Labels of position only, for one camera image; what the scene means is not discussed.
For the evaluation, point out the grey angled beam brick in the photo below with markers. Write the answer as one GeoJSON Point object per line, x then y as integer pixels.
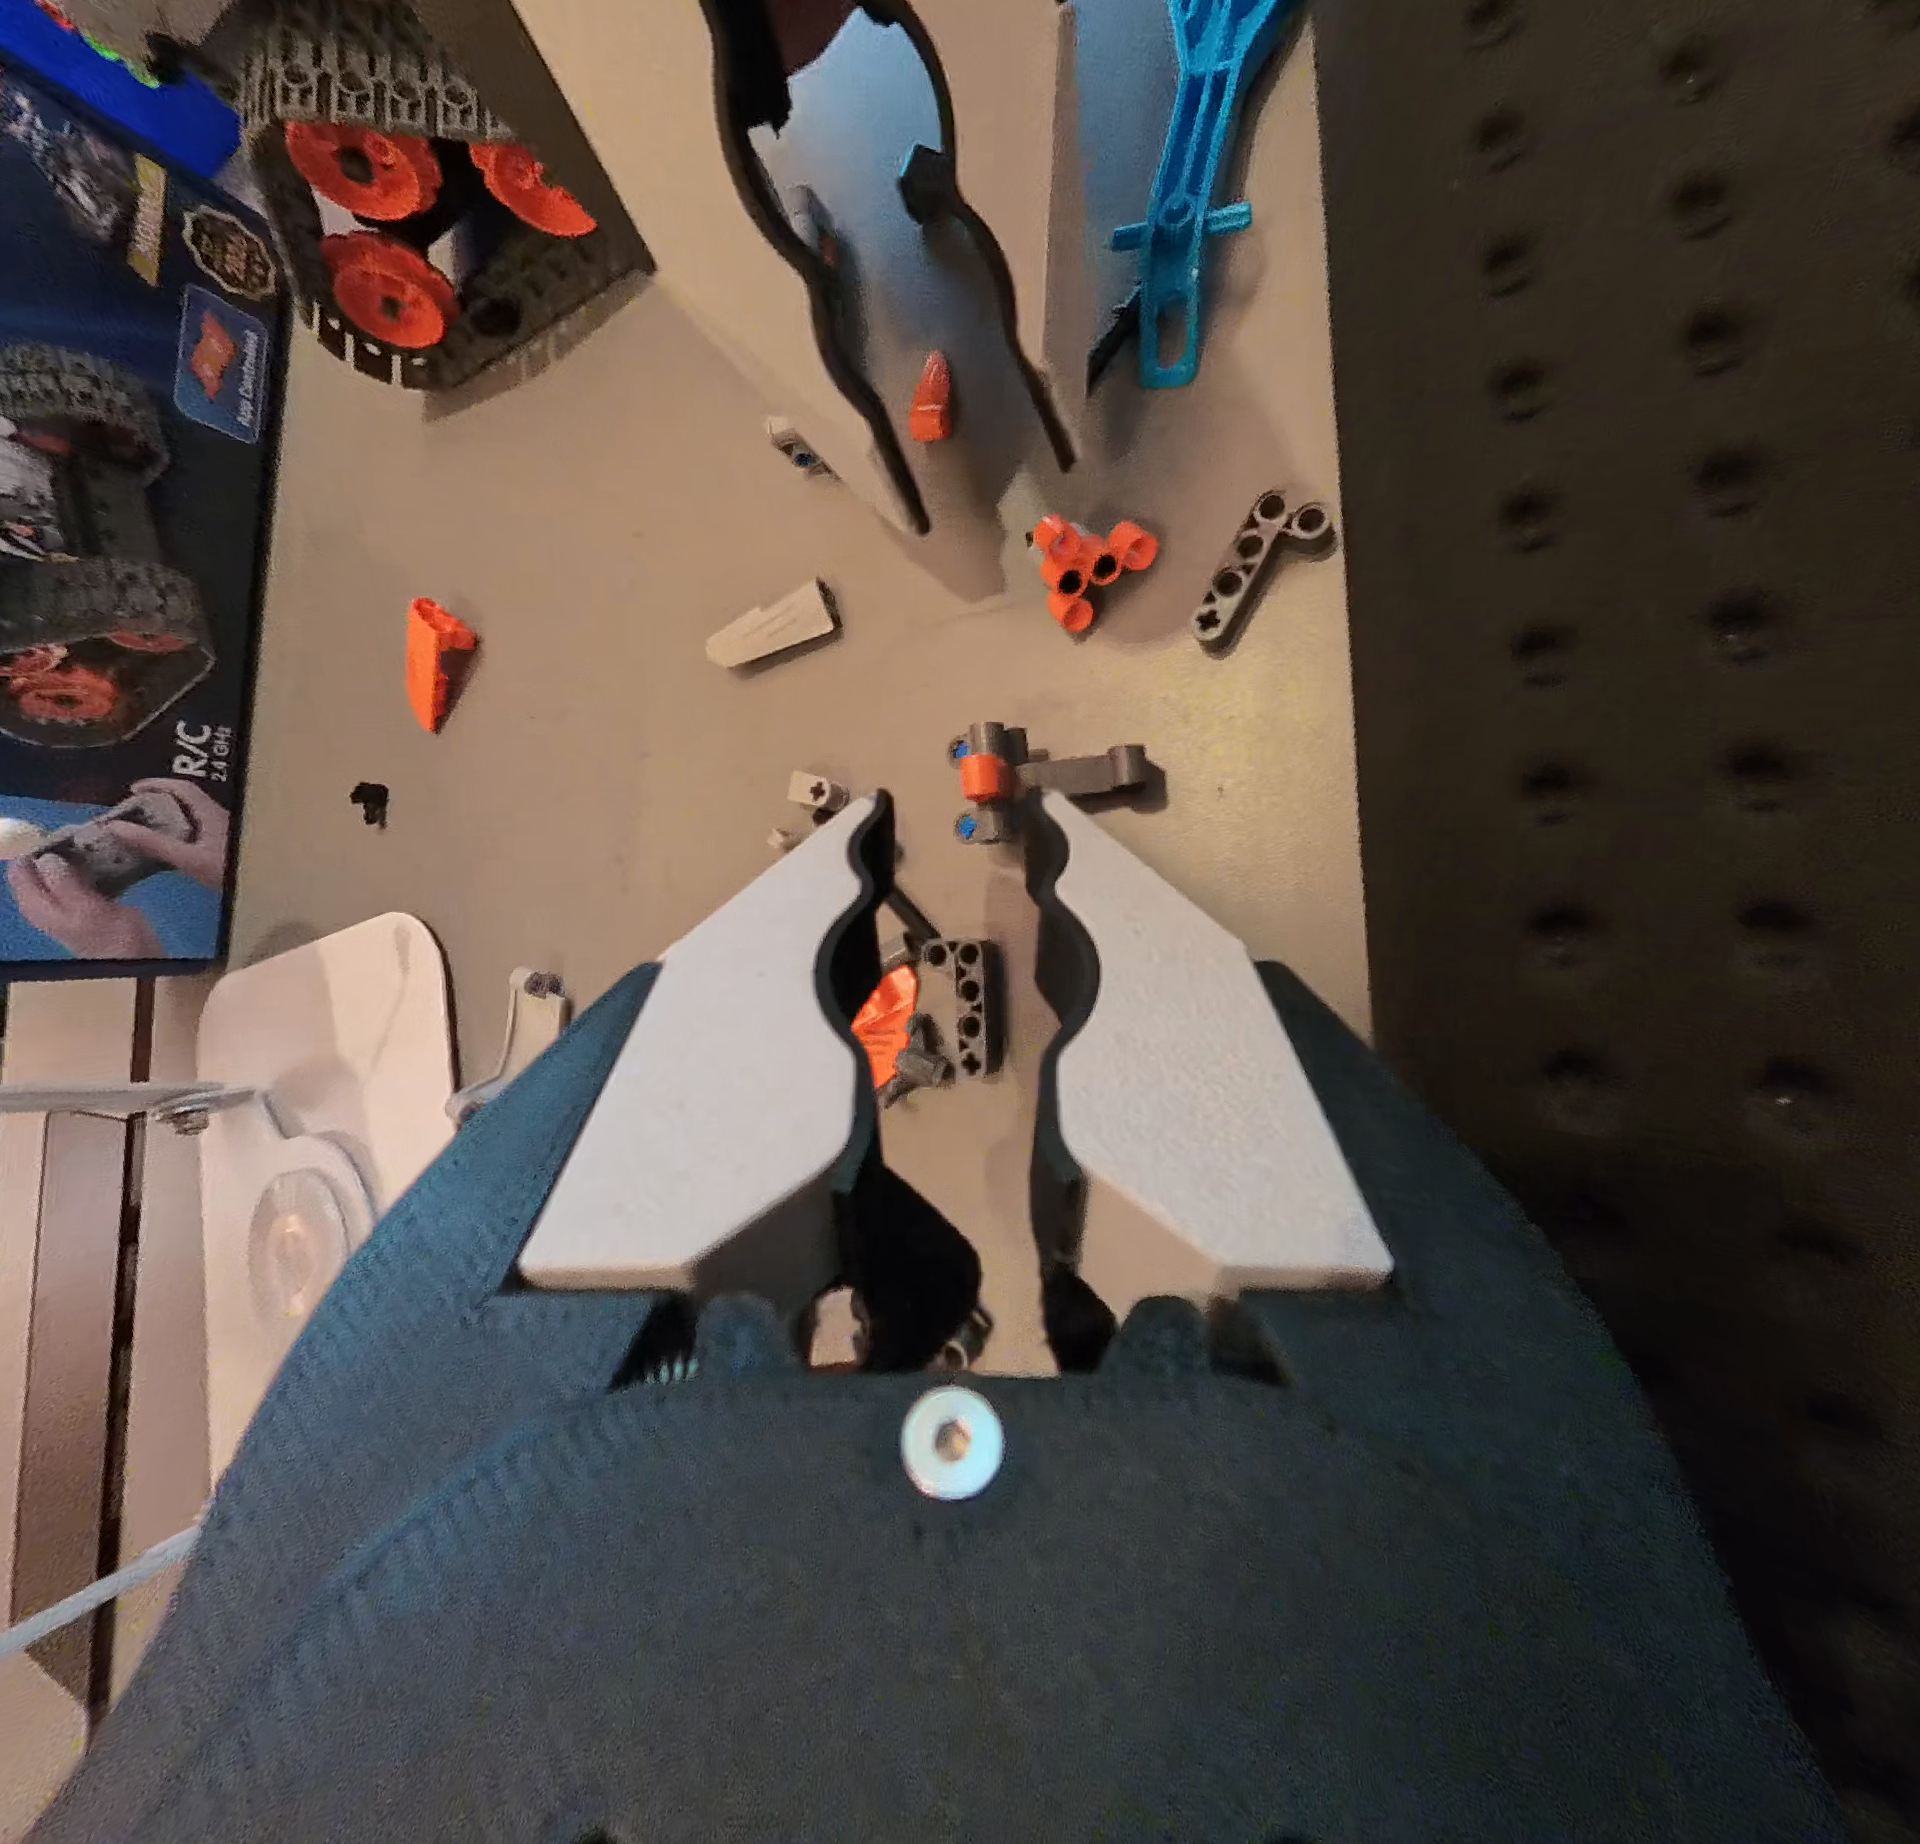
{"type": "Point", "coordinates": [1240, 593]}

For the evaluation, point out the light grey curved panel brick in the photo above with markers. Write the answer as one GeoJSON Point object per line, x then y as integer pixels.
{"type": "Point", "coordinates": [526, 1004]}

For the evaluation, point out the small black connector brick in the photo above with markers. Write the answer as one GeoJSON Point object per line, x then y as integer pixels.
{"type": "Point", "coordinates": [370, 801]}

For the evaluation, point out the blue plastic bin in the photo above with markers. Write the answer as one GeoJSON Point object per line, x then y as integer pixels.
{"type": "Point", "coordinates": [120, 102]}

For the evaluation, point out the grey tracked toy robot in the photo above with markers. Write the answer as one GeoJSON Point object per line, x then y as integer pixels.
{"type": "Point", "coordinates": [375, 163]}

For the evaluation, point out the grey orange brick assembly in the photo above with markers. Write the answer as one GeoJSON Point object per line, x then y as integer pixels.
{"type": "Point", "coordinates": [989, 776]}

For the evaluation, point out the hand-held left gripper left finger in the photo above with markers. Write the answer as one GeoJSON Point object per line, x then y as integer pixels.
{"type": "Point", "coordinates": [702, 1106]}

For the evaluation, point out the blue plastic brick tool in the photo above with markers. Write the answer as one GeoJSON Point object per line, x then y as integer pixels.
{"type": "Point", "coordinates": [1198, 102]}

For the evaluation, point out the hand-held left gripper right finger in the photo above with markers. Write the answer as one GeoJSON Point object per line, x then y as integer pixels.
{"type": "Point", "coordinates": [1198, 1106]}

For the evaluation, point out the dark blue robot kit box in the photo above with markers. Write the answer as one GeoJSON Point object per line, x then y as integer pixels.
{"type": "Point", "coordinates": [132, 527]}

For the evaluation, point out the orange white brick cluster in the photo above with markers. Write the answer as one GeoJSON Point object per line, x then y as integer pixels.
{"type": "Point", "coordinates": [1092, 568]}

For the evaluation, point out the orange wedge brick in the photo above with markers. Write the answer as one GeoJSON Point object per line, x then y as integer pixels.
{"type": "Point", "coordinates": [928, 396]}
{"type": "Point", "coordinates": [440, 661]}

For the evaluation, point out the black long beam brick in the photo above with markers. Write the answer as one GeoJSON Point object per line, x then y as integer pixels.
{"type": "Point", "coordinates": [909, 914]}

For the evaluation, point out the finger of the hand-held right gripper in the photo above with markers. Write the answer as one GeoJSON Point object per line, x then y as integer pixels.
{"type": "Point", "coordinates": [639, 102]}
{"type": "Point", "coordinates": [1005, 149]}

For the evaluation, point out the grey orange brick cluster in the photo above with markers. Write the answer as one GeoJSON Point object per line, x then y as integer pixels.
{"type": "Point", "coordinates": [886, 1033]}

